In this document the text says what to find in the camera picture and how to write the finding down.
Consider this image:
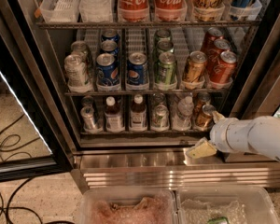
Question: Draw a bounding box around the green can in bin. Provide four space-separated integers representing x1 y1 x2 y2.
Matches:
207 217 230 224

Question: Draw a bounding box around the empty clear tray top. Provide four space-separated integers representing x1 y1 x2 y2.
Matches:
40 0 80 23

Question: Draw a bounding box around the orange can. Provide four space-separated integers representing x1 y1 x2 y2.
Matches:
195 104 216 128
194 92 211 114

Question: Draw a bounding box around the green can bottom front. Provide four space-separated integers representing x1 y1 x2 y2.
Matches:
152 105 169 131

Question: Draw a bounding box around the coca cola bottle left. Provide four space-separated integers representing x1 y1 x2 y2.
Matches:
119 0 148 21

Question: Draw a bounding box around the green can middle back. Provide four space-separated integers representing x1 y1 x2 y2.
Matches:
154 29 172 43

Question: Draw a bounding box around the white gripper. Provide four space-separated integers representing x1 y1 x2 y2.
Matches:
185 111 254 159

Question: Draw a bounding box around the fridge glass door left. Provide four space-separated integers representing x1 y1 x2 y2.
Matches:
0 9 72 182

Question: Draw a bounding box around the orange can middle shelf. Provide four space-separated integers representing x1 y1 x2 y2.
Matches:
182 51 207 83

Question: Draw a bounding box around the silver can bottom back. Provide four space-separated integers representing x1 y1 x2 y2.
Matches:
81 95 94 106

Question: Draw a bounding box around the coca cola bottle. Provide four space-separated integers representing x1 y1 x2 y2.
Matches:
119 0 148 21
154 0 186 21

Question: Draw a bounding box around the blue pepsi can single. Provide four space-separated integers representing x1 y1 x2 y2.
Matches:
127 52 148 90

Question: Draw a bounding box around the red coke can back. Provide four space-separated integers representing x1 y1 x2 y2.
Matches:
201 27 224 52

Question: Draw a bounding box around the coca cola bottle right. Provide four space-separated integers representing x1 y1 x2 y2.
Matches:
154 0 186 21

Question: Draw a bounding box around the white can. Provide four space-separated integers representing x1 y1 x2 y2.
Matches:
71 40 92 66
64 54 92 93

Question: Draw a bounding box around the stainless steel fridge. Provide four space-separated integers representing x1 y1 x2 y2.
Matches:
0 0 280 190

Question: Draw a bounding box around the orange can bottom back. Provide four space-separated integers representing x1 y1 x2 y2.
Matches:
194 92 211 114

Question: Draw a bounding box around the red coke can front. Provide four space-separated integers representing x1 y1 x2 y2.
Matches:
210 51 237 84

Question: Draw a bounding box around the white bottle top shelf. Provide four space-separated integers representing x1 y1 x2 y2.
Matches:
79 0 113 22

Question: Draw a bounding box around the clear water bottle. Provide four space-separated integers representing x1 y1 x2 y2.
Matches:
173 96 194 131

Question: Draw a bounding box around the orange can bottom front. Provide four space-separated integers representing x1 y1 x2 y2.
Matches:
195 104 216 128

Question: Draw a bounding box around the blue pepsi can middle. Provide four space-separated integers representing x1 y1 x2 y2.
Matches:
100 40 119 57

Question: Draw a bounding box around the gold can top shelf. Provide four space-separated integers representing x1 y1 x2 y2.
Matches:
192 0 223 21

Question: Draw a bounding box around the red coke can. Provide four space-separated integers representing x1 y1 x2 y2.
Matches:
206 39 231 72
201 27 224 52
210 51 237 84

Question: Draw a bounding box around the clear plastic bin right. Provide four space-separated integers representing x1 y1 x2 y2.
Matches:
175 185 280 224

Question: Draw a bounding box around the clear plastic bin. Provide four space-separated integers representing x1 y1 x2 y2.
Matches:
175 185 280 224
77 187 178 224

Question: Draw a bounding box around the silver can bottom front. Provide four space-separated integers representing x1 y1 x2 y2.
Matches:
80 105 98 130

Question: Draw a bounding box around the brown tea bottle right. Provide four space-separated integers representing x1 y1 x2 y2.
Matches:
130 94 147 131

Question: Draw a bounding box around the blue pepsi can front left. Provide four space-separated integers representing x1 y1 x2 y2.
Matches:
96 53 120 91

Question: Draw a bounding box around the white can middle front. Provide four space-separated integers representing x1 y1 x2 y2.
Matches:
64 54 92 93

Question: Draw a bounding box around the brown tea bottle left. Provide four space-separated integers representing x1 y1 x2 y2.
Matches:
105 96 124 133

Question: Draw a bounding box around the silver can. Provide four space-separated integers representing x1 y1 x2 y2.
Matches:
80 105 98 130
81 95 94 106

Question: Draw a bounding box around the green can bottom back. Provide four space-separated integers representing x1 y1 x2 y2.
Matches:
151 93 166 107

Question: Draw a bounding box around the blue pepsi can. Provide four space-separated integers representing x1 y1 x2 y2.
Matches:
100 40 119 57
101 29 120 43
96 53 120 91

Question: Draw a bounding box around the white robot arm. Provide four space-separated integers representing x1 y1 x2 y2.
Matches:
184 111 280 162

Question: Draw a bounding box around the clear plastic bin left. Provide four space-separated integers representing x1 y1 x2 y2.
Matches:
77 187 178 224

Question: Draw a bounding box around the green can middle front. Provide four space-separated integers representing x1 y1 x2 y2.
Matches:
155 51 176 91

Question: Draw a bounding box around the blue pepsi can back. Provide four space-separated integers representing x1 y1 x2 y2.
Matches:
101 29 120 43

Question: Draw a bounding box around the brown tea bottle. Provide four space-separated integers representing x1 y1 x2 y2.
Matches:
105 96 124 133
130 94 147 131

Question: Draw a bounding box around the white can middle back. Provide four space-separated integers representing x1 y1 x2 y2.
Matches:
71 40 92 66

